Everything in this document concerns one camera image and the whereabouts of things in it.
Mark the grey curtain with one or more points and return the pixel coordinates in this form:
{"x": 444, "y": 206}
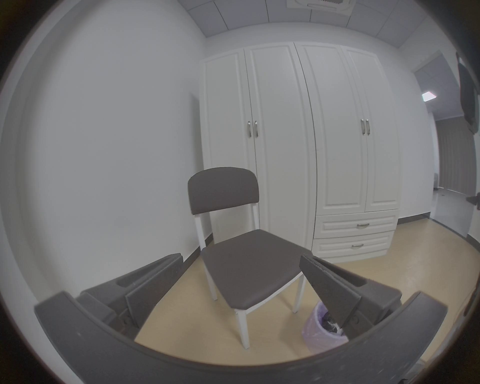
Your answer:
{"x": 453, "y": 157}

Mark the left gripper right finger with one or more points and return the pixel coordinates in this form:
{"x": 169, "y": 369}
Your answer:
{"x": 348, "y": 300}

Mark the white paper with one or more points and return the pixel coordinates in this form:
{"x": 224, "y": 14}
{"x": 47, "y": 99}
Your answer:
{"x": 340, "y": 330}

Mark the ceiling light panel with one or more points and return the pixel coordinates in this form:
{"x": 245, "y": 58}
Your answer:
{"x": 428, "y": 95}

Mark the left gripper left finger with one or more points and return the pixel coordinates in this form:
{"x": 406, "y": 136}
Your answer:
{"x": 131, "y": 296}

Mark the white ceiling air vent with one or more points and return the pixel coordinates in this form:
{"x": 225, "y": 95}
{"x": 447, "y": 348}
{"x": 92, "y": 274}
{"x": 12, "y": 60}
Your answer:
{"x": 318, "y": 5}

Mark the white trash bin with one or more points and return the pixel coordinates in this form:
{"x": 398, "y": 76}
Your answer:
{"x": 326, "y": 345}

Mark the black plastic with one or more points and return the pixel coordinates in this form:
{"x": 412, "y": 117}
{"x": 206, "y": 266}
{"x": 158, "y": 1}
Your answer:
{"x": 330, "y": 321}

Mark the white wardrobe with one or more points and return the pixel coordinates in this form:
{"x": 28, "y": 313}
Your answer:
{"x": 337, "y": 131}

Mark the white chair with grey seat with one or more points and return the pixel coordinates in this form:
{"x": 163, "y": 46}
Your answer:
{"x": 225, "y": 191}

